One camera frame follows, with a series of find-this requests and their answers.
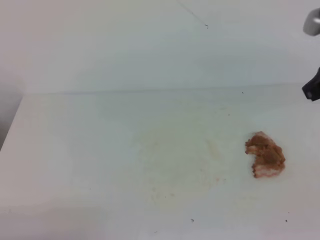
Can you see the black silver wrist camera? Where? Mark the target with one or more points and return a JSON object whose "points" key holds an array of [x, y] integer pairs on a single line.
{"points": [[311, 25]]}

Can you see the stained pink white rag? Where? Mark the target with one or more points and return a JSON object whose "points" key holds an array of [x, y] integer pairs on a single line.
{"points": [[269, 160]]}

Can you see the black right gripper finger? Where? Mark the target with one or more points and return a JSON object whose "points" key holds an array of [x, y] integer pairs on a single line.
{"points": [[311, 89]]}

